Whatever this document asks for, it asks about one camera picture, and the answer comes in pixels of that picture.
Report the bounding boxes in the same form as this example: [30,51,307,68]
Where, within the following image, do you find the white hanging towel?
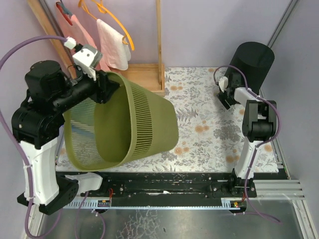
[96,19,131,71]

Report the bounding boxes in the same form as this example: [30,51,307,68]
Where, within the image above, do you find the wooden rack frame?
[27,0,165,97]

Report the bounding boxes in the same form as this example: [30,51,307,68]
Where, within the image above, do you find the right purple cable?
[213,65,284,224]

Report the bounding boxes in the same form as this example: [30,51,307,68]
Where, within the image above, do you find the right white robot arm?
[214,73,277,197]

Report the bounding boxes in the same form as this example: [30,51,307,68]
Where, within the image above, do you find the large black plastic bin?
[225,41,275,94]

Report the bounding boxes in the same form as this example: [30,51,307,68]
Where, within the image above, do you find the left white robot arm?
[11,60,120,215]

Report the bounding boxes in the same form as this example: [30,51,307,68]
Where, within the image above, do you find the green mesh basket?
[64,72,179,172]

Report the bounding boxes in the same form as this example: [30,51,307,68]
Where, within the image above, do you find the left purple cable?
[0,36,108,239]

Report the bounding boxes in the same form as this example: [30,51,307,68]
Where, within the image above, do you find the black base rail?
[65,172,299,212]

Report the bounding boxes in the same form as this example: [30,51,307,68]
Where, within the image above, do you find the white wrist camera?
[64,37,103,81]
[218,76,228,92]

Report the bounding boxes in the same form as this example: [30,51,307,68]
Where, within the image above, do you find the floral table mat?
[56,66,280,172]

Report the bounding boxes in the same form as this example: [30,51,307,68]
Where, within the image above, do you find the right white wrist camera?
[218,76,228,92]

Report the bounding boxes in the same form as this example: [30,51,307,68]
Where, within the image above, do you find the purple cable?
[213,65,284,224]
[0,36,108,239]

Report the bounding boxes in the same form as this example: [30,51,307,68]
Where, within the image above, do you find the pink hanging towel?
[55,1,102,72]

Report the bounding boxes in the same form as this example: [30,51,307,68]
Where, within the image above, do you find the orange clothes hanger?
[77,0,135,51]

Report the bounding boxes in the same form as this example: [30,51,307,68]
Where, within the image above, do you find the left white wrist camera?
[64,37,103,81]

